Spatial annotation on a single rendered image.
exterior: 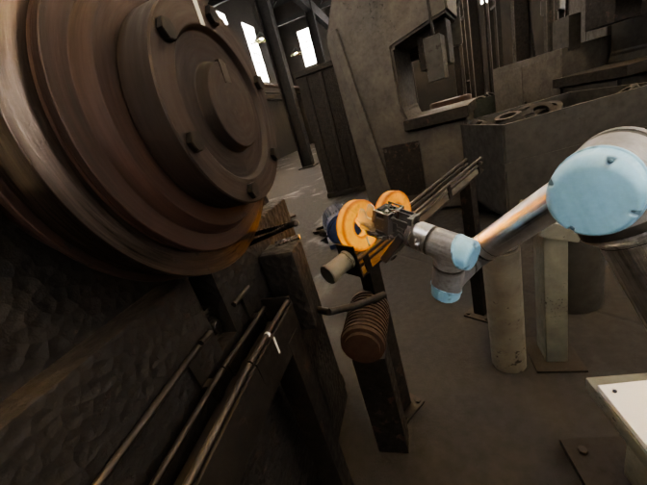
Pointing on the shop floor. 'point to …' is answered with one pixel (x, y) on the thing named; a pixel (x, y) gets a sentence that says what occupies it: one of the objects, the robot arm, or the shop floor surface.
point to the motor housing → (375, 372)
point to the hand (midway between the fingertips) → (357, 218)
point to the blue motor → (333, 224)
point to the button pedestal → (553, 303)
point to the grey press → (634, 38)
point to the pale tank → (486, 42)
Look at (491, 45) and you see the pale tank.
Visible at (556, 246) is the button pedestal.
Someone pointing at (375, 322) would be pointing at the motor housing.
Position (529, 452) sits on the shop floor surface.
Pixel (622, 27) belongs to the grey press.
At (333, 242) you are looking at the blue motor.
